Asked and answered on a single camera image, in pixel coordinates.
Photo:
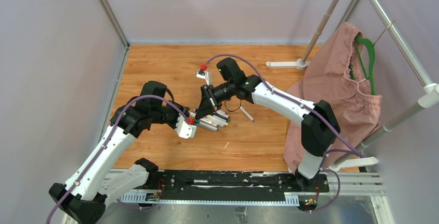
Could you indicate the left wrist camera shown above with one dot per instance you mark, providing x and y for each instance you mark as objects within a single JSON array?
[{"x": 185, "y": 130}]

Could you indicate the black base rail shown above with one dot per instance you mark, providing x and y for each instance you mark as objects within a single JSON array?
[{"x": 204, "y": 186}]

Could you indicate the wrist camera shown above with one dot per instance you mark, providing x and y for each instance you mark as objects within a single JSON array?
[
  {"x": 185, "y": 130},
  {"x": 204, "y": 74}
]

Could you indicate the pink cloth garment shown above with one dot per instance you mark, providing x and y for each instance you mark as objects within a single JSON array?
[{"x": 335, "y": 75}]

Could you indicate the metal clothes rack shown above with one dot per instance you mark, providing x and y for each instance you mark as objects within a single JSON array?
[{"x": 431, "y": 89}]

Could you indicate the yellow capped white marker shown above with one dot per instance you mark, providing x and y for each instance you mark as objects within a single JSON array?
[{"x": 219, "y": 122}]

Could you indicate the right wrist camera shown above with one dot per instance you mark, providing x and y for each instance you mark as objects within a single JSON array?
[{"x": 204, "y": 74}]

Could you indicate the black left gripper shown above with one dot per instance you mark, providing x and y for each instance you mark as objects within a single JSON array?
[{"x": 185, "y": 110}]

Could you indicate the pink capped white marker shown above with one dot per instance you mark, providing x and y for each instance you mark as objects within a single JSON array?
[{"x": 213, "y": 123}]

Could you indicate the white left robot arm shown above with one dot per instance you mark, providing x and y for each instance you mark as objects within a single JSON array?
[{"x": 86, "y": 194}]

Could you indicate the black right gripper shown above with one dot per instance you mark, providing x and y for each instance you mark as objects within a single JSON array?
[{"x": 209, "y": 102}]

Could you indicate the teal capped white marker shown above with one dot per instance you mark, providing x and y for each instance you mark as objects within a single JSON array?
[{"x": 207, "y": 126}]

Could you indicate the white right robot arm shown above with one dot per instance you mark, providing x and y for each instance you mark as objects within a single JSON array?
[{"x": 319, "y": 127}]

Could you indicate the brown capped white marker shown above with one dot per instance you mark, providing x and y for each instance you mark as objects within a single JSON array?
[{"x": 247, "y": 114}]

